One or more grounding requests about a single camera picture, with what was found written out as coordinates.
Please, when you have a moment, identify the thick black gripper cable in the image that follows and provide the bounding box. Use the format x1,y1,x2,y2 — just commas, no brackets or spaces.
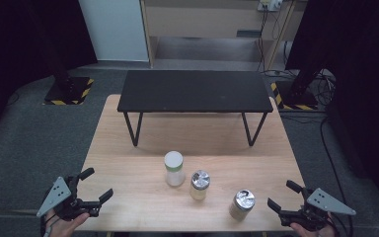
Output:
329,215,355,237

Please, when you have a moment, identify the black metal-legged shelf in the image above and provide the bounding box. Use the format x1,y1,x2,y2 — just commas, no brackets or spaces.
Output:
116,69,274,147

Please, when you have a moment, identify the white power strip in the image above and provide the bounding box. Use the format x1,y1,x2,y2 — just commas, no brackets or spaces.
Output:
257,0,283,13

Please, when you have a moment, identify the black power cable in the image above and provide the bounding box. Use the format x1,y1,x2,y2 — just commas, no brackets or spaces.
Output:
256,9,268,72

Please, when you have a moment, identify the foil-capped jar of brown grains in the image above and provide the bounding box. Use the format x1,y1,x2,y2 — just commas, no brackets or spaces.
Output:
228,189,257,222

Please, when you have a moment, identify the foil-capped jar of yellow grains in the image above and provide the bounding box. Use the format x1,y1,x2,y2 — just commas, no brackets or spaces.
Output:
189,169,211,201

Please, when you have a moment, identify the person's left hand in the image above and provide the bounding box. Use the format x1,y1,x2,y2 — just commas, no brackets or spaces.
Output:
44,210,91,237

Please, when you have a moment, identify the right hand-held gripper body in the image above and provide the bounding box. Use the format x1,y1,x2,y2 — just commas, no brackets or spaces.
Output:
277,186,357,232

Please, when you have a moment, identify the black stand with striped base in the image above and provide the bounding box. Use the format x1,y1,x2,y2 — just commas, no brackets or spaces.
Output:
42,58,96,107
269,62,327,112

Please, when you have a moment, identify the thin cable with grey plug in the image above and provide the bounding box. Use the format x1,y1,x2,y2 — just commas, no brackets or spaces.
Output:
39,213,61,237

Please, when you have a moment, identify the white panel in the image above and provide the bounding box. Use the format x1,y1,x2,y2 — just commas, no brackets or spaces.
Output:
78,0,150,62

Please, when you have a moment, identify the person's right hand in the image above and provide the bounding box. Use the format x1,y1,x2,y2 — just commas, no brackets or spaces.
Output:
289,216,339,237

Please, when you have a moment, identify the dark curtain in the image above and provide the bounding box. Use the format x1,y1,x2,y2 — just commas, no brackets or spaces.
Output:
0,0,99,146
284,0,379,211

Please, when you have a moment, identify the white-lidded jar of white powder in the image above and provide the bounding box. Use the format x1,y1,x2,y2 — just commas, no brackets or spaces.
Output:
163,150,187,188

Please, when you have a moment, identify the tangled cable bundle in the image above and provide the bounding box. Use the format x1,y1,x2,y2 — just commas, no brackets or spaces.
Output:
312,68,338,107

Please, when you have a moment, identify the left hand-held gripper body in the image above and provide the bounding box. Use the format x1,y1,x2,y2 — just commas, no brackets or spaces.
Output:
36,175,102,222

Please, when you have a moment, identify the black floor cable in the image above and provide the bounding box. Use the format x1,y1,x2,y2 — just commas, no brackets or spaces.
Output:
277,110,354,218

